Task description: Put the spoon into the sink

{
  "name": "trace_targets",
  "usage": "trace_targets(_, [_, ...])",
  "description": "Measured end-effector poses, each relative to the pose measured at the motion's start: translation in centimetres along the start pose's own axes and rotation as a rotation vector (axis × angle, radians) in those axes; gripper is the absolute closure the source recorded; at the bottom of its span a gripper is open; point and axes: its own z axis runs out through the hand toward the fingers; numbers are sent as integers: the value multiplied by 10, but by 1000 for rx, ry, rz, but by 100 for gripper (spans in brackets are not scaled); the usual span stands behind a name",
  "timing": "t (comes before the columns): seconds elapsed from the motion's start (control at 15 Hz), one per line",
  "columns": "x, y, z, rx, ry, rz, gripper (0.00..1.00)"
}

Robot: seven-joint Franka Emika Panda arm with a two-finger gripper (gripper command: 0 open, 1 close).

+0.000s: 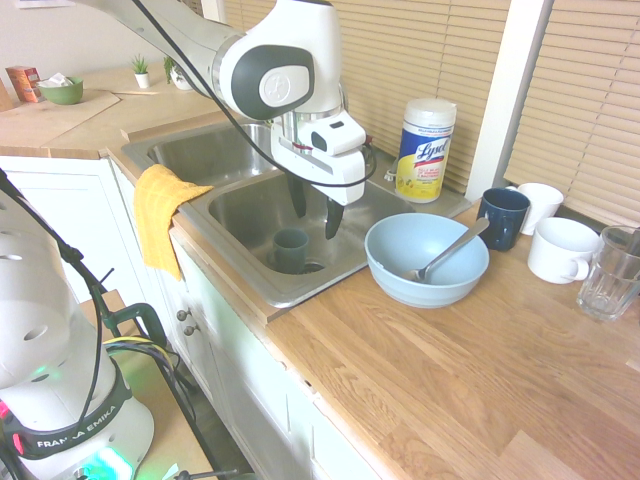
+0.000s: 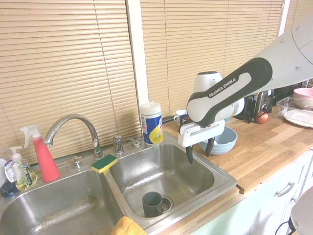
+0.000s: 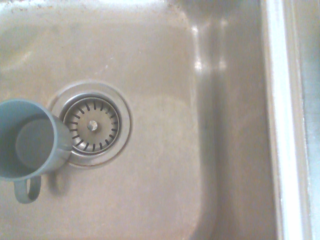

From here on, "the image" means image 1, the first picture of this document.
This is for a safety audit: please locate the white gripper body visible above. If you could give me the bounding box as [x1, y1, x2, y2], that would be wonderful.
[270, 112, 367, 206]

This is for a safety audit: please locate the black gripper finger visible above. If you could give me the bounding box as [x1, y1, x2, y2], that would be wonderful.
[324, 196, 345, 241]
[287, 171, 307, 219]

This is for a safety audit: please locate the stainless steel double sink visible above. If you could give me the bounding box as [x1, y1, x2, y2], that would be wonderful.
[120, 121, 473, 309]

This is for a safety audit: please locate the metal spoon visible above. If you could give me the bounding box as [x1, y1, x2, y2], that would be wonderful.
[408, 217, 491, 283]

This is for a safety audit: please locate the dark green cup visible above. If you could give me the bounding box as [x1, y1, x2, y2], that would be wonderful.
[272, 228, 310, 275]

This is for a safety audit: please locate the Lysol wipes canister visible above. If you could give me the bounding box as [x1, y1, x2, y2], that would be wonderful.
[394, 98, 458, 204]

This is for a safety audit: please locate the light blue bowl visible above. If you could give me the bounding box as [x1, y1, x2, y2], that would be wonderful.
[364, 213, 490, 309]

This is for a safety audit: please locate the wooden window blind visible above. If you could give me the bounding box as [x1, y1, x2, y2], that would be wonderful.
[223, 0, 512, 194]
[503, 0, 640, 227]

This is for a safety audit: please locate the yellow dish cloth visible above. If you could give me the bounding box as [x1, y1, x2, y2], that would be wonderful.
[132, 164, 215, 283]

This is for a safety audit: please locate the dark blue mug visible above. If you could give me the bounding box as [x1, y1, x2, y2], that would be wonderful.
[476, 187, 531, 252]

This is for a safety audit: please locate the leafy potted plant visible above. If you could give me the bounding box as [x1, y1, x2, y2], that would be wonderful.
[162, 55, 194, 92]

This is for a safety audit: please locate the small potted plant white pot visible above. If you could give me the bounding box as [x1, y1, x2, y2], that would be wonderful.
[130, 53, 152, 90]

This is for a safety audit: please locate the green clamp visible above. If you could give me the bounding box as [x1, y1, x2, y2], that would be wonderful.
[102, 301, 169, 347]

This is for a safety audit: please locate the tall white mug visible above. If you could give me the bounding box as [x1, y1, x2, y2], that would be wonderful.
[505, 182, 565, 237]

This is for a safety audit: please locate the wide white mug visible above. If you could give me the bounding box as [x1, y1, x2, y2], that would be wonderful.
[527, 216, 602, 285]

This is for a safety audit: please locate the wooden cutting board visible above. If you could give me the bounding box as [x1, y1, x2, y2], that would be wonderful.
[0, 88, 122, 146]

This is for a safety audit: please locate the green bowl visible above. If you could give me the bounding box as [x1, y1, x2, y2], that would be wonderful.
[38, 76, 85, 106]

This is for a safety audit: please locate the white crumpled tissue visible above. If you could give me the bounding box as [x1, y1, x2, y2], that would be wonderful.
[37, 72, 76, 90]

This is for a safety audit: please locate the clear drinking glass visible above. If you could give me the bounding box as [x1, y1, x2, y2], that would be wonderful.
[576, 225, 640, 322]

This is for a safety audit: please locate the orange box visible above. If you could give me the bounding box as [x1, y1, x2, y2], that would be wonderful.
[5, 65, 46, 104]

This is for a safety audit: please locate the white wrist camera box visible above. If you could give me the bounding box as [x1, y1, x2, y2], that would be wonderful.
[308, 115, 368, 156]

